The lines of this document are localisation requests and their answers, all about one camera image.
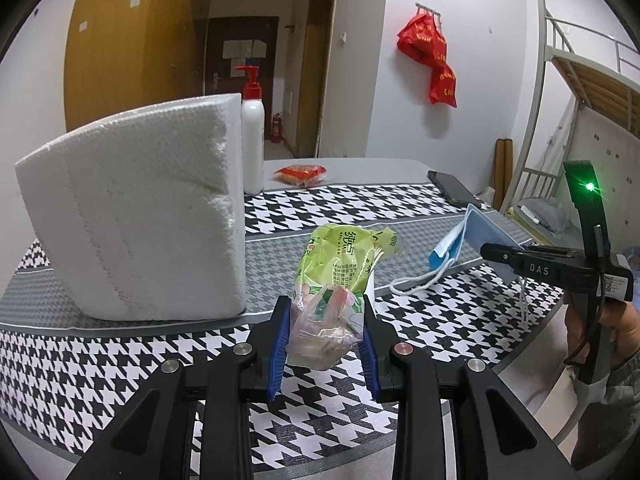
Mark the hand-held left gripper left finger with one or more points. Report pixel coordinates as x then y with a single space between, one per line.
280 345

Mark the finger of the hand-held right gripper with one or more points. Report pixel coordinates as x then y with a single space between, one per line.
500 253

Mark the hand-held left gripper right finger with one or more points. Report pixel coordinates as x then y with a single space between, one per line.
370 350

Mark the blue face mask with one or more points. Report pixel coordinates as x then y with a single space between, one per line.
480 227

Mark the green plastic packet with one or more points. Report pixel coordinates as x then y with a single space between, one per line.
340 260

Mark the white foam box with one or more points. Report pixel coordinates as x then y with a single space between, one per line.
140 210

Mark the person's right forearm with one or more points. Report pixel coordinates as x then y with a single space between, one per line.
615 410

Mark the person's right hand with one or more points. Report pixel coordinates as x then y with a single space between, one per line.
625 330

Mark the grey pillow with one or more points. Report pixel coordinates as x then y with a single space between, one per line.
542 212

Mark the black smartphone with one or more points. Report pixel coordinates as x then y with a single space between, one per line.
452 187

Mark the wooden boards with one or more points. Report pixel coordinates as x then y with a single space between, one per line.
502 170

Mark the houndstooth blanket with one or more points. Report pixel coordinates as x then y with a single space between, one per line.
150 360

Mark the metal bunk bed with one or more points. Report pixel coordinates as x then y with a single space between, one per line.
575 70

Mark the red snack packet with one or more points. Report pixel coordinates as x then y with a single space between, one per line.
300 174

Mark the white pump bottle red top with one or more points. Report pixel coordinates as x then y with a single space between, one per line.
252 135

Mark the red fire extinguisher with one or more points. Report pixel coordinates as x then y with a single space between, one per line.
276 129

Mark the red plastic bags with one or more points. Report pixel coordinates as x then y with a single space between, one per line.
427 45

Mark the wooden side door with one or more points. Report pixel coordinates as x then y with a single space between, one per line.
315 70

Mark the dark brown entrance door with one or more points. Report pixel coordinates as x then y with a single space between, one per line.
225 77

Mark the white paper notice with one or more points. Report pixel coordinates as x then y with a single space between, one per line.
245 48

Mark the wooden wardrobe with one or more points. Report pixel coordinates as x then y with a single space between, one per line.
130 45

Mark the metal wall hook rack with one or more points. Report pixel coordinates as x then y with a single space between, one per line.
429 10

